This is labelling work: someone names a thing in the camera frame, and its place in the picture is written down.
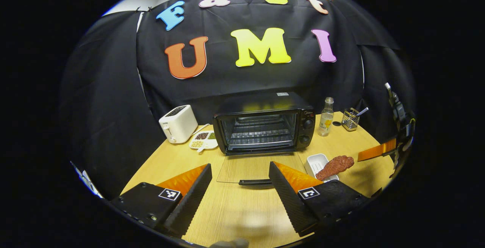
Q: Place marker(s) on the clear glass bottle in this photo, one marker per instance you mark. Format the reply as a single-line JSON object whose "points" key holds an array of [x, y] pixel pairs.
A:
{"points": [[326, 121]]}

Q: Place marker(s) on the metal spoon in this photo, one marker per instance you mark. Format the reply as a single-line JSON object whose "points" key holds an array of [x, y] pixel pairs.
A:
{"points": [[362, 111]]}

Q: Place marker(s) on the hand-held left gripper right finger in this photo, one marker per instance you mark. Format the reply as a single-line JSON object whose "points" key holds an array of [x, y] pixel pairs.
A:
{"points": [[290, 202]]}

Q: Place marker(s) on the white rectangular dish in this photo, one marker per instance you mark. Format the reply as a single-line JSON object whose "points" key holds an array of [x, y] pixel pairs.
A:
{"points": [[314, 162]]}

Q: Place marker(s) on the black electric oven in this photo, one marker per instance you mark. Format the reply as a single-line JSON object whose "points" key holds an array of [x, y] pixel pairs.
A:
{"points": [[265, 107]]}

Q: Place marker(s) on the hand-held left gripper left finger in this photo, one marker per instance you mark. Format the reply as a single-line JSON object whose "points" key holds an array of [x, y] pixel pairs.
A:
{"points": [[191, 202]]}

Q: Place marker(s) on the black backdrop cloth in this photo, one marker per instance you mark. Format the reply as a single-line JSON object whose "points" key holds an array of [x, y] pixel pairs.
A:
{"points": [[227, 81]]}

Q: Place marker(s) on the brown meat piece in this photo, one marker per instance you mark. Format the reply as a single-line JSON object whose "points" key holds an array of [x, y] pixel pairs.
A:
{"points": [[335, 166]]}

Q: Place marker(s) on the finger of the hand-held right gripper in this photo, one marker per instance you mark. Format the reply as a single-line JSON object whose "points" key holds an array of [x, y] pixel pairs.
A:
{"points": [[377, 151]]}

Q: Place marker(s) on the white toaster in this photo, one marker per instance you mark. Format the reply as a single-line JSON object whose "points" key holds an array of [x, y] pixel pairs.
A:
{"points": [[178, 124]]}

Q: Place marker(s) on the white divided plate of beans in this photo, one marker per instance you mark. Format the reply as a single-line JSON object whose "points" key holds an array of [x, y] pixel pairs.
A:
{"points": [[204, 141]]}

